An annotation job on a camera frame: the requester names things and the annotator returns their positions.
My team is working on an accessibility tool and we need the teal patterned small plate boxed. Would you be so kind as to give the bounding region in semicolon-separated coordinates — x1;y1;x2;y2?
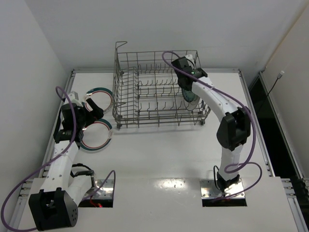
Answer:
182;88;199;104

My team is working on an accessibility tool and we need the red-green rimmed plate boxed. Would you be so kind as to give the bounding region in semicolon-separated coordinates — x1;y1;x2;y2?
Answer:
81;118;113;153
82;87;113;113

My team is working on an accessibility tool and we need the white plate with grey rings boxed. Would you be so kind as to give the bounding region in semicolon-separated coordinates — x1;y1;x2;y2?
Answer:
187;96;200;111

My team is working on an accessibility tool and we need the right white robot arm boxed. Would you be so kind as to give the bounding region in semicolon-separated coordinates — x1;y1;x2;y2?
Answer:
171;55;251;192

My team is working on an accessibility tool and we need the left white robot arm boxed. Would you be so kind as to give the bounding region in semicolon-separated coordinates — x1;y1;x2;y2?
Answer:
28;91;103;231

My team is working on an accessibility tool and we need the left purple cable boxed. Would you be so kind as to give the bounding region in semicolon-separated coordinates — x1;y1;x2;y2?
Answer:
0;86;116;232

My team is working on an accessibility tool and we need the purple cable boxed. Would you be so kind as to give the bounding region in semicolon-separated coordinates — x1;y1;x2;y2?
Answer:
161;50;263;203
0;86;116;232

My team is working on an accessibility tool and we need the grey wire dish rack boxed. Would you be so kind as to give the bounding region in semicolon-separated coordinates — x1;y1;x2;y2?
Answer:
112;41;211;129

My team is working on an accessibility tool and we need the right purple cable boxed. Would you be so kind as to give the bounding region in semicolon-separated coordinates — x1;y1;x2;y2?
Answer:
161;50;263;203

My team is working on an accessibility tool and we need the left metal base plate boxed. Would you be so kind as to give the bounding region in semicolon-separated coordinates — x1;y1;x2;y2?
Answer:
90;179;114;200

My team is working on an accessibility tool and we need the metal base plate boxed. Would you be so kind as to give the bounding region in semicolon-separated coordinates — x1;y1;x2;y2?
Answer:
199;179;245;200
90;179;114;200

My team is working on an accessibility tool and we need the black wall cable with plug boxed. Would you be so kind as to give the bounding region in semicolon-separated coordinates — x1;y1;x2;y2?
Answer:
255;71;285;114

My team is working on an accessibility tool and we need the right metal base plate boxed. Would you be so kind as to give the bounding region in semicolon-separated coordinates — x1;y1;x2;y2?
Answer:
199;179;245;200

